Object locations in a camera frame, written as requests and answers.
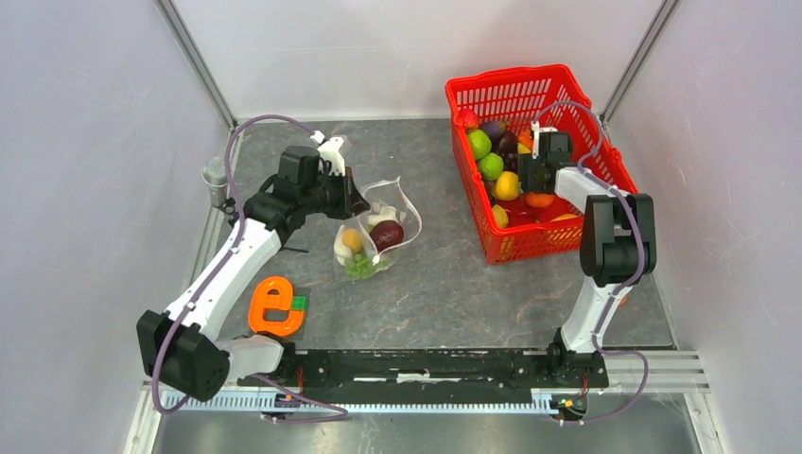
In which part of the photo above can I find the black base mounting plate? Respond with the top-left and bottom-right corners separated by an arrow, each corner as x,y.
268,347 -> 609,404

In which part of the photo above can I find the green small block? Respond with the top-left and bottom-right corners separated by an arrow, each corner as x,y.
290,296 -> 308,311

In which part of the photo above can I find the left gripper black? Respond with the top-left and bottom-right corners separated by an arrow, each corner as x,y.
301,166 -> 370,220

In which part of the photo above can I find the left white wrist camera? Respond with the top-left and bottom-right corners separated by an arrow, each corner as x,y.
310,131 -> 348,176

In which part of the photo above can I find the clear dotted zip top bag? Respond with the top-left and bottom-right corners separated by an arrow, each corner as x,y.
333,178 -> 423,281

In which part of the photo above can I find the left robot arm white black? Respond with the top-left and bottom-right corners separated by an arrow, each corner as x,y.
136,136 -> 370,402

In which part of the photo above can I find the yellow orange mango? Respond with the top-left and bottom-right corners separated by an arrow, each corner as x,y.
550,213 -> 578,222

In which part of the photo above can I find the yellow lemon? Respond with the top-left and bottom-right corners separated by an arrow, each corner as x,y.
493,171 -> 520,201

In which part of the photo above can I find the white mushroom toy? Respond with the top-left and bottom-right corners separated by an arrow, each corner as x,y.
368,205 -> 398,227

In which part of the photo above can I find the small yellow fruit low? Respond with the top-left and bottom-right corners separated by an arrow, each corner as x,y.
492,204 -> 509,229

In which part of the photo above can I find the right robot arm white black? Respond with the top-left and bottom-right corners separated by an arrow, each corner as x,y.
518,123 -> 656,386

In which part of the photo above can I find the orange pumpkin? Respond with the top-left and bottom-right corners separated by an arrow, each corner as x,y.
517,130 -> 533,153

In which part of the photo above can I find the orange tangerine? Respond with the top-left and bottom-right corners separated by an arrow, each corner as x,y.
524,192 -> 556,209

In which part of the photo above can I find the green apple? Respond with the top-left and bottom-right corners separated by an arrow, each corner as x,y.
466,129 -> 493,161

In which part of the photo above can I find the orange letter e toy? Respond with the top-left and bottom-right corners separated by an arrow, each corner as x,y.
248,276 -> 308,338

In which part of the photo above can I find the green wrinkled cabbage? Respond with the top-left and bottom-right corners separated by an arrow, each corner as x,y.
476,152 -> 504,182

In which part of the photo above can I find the yellow orange lemon fruit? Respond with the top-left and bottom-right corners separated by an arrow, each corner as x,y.
340,228 -> 364,254

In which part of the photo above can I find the red plastic basket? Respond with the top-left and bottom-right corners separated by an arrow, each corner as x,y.
445,64 -> 599,264

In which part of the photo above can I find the dark red plum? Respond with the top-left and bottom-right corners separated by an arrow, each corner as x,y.
369,220 -> 405,253

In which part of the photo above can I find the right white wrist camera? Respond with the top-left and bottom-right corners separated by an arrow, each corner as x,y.
531,121 -> 558,143

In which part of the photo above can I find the purple eggplant top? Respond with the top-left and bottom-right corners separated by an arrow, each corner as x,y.
479,120 -> 507,143

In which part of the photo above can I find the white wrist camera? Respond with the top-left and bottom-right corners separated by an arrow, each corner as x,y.
531,121 -> 558,143
310,131 -> 348,176

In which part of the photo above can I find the grey microphone on stand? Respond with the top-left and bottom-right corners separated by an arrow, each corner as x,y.
200,156 -> 309,255

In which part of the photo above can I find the red apple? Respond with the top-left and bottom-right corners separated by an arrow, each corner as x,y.
454,107 -> 480,131

